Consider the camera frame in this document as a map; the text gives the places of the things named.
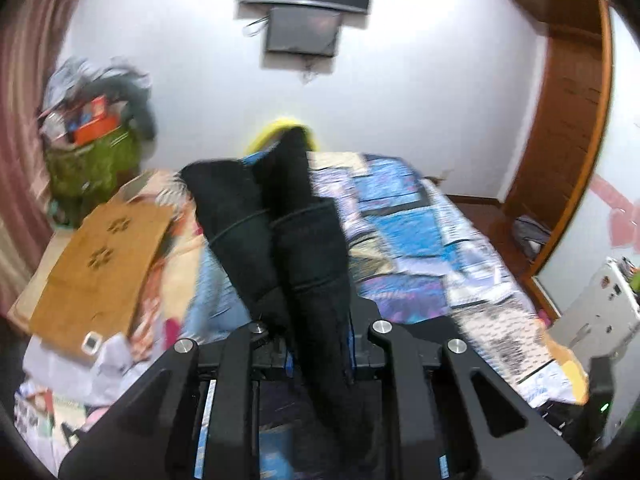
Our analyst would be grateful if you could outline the white crumpled paper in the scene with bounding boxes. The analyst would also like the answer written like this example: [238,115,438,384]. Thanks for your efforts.
[25,334,151,403]

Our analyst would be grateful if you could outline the green fabric bag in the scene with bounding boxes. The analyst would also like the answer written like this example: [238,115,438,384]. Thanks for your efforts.
[44,127,144,217]

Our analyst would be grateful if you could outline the floral striped bedsheet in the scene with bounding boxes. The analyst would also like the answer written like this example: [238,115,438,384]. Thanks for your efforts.
[129,170,211,361]

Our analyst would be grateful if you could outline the yellow foam tube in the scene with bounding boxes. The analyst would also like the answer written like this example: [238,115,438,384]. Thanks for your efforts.
[245,117,319,157]

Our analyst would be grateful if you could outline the blue patchwork blanket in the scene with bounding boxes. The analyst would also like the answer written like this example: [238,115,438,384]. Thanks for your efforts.
[185,150,591,411]

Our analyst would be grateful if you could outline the pink sticker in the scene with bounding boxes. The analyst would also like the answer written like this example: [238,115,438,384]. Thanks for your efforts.
[589,174,640,249]

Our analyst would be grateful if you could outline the wooden lap desk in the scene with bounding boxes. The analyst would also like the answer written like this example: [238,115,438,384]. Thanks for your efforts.
[29,172,173,356]

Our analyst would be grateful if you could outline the black cable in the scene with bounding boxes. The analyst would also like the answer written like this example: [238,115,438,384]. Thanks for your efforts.
[242,16,272,39]

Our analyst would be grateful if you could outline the black pants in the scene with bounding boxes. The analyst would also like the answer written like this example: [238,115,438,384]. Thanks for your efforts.
[179,127,386,480]

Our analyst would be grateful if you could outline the orange box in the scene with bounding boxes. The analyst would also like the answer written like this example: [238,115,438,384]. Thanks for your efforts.
[74,111,122,144]

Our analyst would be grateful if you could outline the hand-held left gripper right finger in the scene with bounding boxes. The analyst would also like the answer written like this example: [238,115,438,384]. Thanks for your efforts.
[367,320,586,480]

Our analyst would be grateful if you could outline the printed papers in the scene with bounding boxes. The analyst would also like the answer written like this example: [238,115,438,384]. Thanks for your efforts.
[14,380,103,448]

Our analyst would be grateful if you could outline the pink striped curtain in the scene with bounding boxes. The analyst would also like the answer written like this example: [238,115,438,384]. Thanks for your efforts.
[0,0,97,313]

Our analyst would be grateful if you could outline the grey clothes on floor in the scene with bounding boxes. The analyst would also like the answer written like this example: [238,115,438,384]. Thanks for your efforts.
[512,215,554,262]

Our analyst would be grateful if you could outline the pile of grey clothes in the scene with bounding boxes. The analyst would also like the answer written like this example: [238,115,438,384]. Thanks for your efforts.
[42,55,151,111]

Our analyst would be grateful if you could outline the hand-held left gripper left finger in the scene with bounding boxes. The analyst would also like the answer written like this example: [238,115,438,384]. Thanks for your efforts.
[59,324,271,480]

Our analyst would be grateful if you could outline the blue denim jeans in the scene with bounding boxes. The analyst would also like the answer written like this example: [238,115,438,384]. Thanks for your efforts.
[192,250,257,332]

